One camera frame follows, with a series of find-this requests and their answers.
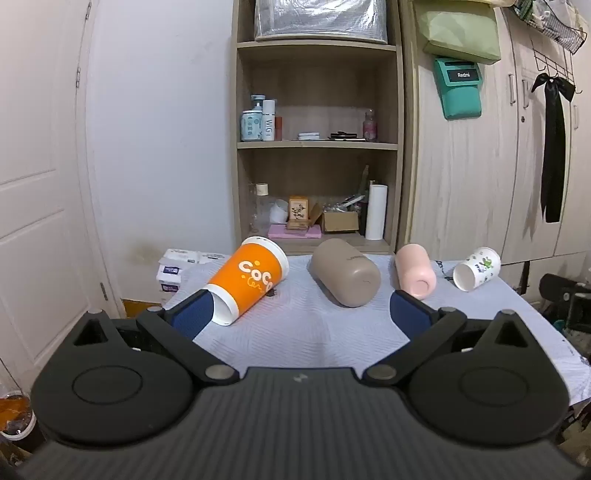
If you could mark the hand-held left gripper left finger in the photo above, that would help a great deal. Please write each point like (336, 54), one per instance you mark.
(191, 318)

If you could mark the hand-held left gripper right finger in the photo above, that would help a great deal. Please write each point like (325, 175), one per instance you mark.
(408, 318)

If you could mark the orange paper cup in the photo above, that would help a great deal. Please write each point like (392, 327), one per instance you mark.
(244, 277)

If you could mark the pink plastic cup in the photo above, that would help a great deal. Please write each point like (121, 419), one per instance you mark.
(413, 270)

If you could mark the taupe plastic cup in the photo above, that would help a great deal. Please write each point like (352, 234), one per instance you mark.
(344, 277)

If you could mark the white printed paper cup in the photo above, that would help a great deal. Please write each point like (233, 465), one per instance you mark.
(480, 267)

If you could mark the purple tissue packet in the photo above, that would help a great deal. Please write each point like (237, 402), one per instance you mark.
(170, 272)

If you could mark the yellow box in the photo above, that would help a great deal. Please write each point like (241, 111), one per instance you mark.
(141, 308)

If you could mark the white tissue packet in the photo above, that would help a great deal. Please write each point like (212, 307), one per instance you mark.
(211, 257)
(179, 255)

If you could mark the white table cloth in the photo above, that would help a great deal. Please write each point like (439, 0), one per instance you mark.
(314, 327)

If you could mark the white paper towel roll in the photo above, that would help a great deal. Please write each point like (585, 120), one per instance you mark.
(376, 212)

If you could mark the open cardboard box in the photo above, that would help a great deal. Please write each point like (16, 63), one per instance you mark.
(340, 222)

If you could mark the clear bottle with cream cap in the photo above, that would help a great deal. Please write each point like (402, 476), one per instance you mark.
(261, 203)

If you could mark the flat pink box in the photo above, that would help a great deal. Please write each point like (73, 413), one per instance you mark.
(295, 232)

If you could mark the white container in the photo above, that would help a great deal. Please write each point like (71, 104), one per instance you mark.
(279, 213)

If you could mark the light wooden wardrobe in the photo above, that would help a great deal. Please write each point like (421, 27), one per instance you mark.
(461, 184)

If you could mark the wooden box with plant print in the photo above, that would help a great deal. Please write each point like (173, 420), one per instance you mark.
(298, 212)

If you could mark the black object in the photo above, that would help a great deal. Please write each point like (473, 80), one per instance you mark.
(563, 295)

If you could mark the flat black item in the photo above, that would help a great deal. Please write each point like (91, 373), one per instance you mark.
(344, 135)

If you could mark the pink jar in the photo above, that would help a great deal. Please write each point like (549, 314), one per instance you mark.
(371, 128)

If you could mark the bowl with orange contents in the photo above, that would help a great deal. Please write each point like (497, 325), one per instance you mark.
(14, 408)

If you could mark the light blue canister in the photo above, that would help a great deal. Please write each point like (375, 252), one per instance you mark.
(251, 125)

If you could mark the flat white tin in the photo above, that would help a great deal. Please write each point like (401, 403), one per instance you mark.
(308, 136)

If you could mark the tall white bottle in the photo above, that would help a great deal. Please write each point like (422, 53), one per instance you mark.
(269, 122)

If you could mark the white door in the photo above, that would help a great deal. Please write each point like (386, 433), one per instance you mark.
(41, 161)

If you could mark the black ribbon bow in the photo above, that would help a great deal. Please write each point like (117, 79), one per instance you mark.
(553, 147)

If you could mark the blue pump bottle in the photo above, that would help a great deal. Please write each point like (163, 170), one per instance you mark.
(257, 100)

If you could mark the teal pouch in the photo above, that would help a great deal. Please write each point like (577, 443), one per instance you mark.
(459, 94)

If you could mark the wooden shelf unit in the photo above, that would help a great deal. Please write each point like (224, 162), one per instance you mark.
(318, 45)

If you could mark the green fabric bag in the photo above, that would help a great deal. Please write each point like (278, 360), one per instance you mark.
(457, 27)

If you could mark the silver storage bag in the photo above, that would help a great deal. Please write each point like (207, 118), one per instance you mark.
(321, 21)

